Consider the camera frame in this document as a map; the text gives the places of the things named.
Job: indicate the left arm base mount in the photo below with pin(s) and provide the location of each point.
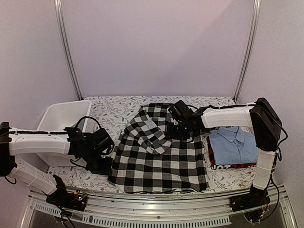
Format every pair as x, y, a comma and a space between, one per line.
71, 200

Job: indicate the aluminium frame post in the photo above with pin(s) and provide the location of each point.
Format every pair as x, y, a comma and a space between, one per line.
66, 48
249, 48

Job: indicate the left aluminium frame post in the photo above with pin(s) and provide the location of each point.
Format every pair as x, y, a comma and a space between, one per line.
66, 48

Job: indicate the white plastic bin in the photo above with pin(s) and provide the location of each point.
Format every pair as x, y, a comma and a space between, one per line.
56, 118

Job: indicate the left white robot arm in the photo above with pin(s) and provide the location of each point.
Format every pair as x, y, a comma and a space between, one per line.
93, 148

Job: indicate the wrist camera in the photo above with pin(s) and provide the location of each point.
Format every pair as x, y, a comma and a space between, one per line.
102, 142
180, 111

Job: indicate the black white plaid shirt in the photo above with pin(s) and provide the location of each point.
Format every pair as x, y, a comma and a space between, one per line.
147, 160

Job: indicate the right aluminium frame post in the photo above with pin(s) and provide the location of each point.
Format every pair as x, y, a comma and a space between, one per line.
249, 48

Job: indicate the floral white tablecloth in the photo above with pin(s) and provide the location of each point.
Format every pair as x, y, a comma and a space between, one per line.
115, 112

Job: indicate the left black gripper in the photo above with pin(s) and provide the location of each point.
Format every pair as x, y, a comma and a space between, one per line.
105, 170

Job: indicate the aluminium front rail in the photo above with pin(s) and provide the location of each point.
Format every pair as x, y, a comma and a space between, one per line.
117, 210

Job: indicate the folded red black shirt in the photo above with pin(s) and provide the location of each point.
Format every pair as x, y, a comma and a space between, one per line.
224, 167

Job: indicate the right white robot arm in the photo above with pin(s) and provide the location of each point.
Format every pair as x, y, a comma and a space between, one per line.
259, 115

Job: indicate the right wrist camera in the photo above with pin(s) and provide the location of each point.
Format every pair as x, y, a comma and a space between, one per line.
180, 111

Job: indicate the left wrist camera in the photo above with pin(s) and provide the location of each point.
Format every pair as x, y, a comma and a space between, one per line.
102, 142

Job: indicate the folded light blue shirt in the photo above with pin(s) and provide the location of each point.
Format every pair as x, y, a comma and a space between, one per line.
231, 145

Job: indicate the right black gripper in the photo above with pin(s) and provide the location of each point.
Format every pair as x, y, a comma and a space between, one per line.
172, 135

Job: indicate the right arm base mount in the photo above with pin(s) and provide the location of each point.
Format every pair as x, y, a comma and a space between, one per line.
254, 204

